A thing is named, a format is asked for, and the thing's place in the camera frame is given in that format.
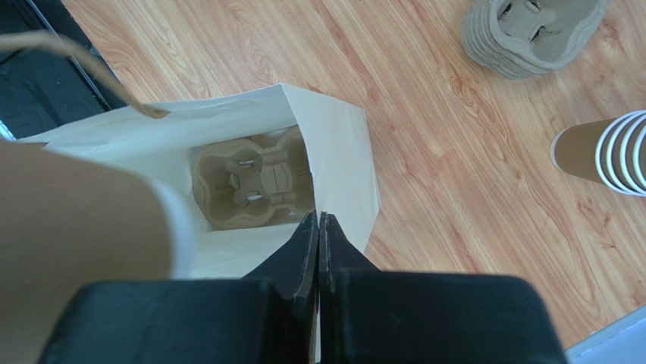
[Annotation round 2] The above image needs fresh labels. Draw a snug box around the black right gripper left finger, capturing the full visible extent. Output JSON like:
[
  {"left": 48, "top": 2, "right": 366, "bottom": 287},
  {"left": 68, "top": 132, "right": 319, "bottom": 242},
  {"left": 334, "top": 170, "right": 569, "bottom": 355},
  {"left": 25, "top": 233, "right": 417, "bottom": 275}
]
[{"left": 39, "top": 212, "right": 318, "bottom": 363}]

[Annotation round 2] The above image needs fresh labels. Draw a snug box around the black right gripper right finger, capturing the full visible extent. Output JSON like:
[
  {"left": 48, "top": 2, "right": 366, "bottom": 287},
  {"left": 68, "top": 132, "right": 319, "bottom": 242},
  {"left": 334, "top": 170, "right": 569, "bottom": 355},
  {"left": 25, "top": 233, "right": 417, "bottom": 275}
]
[{"left": 318, "top": 213, "right": 566, "bottom": 363}]

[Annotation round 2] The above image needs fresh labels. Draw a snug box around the single cardboard cup carrier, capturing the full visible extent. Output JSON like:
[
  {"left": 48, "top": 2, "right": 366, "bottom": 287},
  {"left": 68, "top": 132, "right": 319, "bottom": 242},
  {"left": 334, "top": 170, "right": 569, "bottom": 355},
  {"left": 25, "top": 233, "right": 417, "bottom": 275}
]
[{"left": 192, "top": 127, "right": 315, "bottom": 230}]

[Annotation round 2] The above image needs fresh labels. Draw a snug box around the brown paper bag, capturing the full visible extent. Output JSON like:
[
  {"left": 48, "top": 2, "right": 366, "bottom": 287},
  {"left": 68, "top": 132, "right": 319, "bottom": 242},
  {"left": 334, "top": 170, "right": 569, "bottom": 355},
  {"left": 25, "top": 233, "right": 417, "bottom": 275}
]
[{"left": 1, "top": 31, "right": 380, "bottom": 278}]

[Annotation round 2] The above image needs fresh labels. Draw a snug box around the stack of paper cups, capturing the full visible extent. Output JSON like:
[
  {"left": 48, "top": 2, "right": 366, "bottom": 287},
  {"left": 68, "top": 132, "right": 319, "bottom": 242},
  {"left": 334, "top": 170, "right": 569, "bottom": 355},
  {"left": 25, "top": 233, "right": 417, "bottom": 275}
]
[{"left": 550, "top": 110, "right": 645, "bottom": 197}]

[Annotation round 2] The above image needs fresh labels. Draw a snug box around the cardboard cup carrier stack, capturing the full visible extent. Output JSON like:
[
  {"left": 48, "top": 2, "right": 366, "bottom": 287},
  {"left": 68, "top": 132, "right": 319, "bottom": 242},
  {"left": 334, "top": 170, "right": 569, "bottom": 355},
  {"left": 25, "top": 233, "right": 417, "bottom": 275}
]
[{"left": 461, "top": 0, "right": 607, "bottom": 80}]

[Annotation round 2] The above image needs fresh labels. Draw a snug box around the brown paper coffee cup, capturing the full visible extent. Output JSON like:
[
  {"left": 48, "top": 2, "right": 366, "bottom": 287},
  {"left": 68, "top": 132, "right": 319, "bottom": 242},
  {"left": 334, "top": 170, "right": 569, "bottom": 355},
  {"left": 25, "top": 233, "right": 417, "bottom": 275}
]
[{"left": 1, "top": 141, "right": 196, "bottom": 363}]

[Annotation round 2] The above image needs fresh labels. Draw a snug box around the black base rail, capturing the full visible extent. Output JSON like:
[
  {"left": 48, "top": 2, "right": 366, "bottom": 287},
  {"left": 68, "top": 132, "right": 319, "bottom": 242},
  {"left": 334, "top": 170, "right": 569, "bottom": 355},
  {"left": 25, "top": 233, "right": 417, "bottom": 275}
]
[{"left": 1, "top": 1, "right": 125, "bottom": 140}]

